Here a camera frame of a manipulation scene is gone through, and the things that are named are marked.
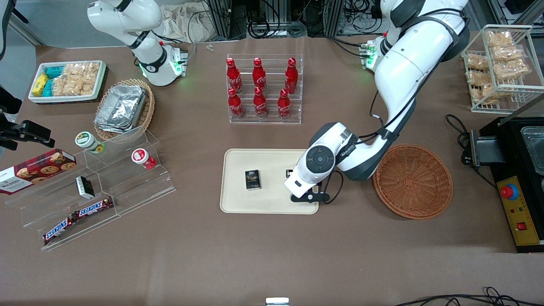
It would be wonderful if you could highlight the clear plastic container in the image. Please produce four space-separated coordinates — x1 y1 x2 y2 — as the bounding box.
520 126 544 176

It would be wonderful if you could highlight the coiled black cable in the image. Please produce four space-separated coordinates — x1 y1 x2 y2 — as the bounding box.
248 20 271 39

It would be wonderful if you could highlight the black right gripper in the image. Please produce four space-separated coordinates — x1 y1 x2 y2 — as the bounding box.
0 106 56 150

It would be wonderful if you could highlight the beige plastic tray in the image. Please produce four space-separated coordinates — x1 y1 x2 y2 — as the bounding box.
220 148 319 215

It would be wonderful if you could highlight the clear acrylic stepped stand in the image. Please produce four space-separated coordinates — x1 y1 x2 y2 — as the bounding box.
4 125 177 251

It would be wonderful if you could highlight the yellow emergency stop box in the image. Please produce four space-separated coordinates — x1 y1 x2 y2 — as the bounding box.
496 176 544 248

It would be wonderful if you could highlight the black appliance housing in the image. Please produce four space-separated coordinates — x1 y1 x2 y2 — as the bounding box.
470 116 544 254

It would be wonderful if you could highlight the coiled grey cable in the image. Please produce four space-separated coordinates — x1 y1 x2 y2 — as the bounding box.
286 21 307 37

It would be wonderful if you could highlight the stack of foil trays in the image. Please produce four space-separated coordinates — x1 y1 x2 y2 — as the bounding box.
94 85 147 134

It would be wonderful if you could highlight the red lid yogurt cup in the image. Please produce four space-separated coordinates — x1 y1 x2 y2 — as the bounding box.
131 148 157 170

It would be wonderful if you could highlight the clear rice cracker bag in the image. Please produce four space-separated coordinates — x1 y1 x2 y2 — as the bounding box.
66 76 99 96
51 75 68 96
64 62 100 79

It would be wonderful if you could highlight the black stand pole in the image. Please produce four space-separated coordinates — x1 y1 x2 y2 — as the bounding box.
0 0 30 61

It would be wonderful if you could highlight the crumpled beige cloth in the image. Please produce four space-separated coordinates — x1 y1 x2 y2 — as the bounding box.
159 3 213 43

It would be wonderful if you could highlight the green lid yogurt cup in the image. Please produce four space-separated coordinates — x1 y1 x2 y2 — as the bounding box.
75 131 105 154

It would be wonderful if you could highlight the small black white box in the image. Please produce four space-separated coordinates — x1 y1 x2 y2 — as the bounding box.
75 176 96 200

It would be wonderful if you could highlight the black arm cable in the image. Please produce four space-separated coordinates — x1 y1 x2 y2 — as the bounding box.
368 8 469 142

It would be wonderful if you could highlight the red tartan cookie box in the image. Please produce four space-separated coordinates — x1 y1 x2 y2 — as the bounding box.
0 148 77 196

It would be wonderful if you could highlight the red cola bottle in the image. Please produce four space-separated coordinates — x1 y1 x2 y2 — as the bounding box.
278 88 291 119
226 58 243 94
285 57 299 94
227 87 245 119
252 57 267 94
253 86 268 118

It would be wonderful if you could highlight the Snickers chocolate bar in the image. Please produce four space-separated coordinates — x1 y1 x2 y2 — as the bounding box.
76 197 115 218
42 212 80 245

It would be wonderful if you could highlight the clear fried snack bag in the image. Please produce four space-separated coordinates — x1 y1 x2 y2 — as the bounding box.
466 70 496 87
466 54 490 72
487 31 514 47
471 85 511 105
491 45 524 62
493 59 531 81

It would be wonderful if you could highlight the clear acrylic bottle rack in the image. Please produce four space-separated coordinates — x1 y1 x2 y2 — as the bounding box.
227 54 304 125

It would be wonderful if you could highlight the white rectangular snack bin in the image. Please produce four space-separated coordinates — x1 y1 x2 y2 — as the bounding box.
28 60 107 104

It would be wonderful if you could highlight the light oval wicker basket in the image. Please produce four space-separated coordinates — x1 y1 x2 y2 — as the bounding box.
94 79 156 141

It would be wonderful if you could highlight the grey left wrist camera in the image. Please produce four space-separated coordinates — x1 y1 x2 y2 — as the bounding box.
290 191 331 204

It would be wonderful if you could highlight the aluminium frame post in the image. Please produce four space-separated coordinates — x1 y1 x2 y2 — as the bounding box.
204 0 232 40
325 0 346 37

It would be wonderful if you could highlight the brown round wicker basket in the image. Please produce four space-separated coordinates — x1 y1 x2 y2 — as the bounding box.
373 144 453 220

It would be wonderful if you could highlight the black power cable with plug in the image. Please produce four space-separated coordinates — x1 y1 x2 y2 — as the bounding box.
445 113 498 190

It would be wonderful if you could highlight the yellow snack packet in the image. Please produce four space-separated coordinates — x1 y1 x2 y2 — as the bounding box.
32 73 49 97

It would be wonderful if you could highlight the white wire rack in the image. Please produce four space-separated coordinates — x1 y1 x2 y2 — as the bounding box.
462 24 544 114

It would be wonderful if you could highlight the thin black floor cable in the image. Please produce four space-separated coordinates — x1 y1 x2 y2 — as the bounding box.
394 286 544 306

